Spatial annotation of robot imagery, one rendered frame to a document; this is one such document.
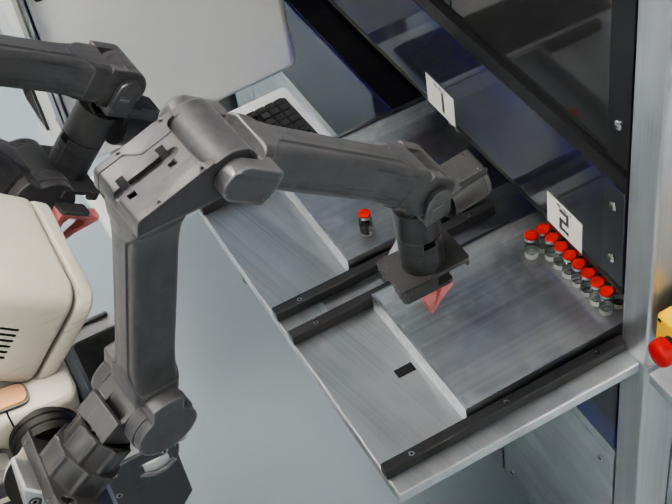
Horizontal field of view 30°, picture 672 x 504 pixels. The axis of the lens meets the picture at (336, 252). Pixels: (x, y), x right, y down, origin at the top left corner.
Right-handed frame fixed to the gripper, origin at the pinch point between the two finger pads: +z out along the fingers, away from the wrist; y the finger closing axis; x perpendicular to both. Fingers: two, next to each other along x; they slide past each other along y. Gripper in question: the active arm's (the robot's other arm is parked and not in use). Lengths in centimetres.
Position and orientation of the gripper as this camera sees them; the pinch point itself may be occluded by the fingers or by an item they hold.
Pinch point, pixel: (429, 305)
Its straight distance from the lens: 165.8
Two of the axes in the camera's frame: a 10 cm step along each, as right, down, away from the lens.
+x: -4.7, -6.0, 6.5
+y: 8.7, -4.4, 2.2
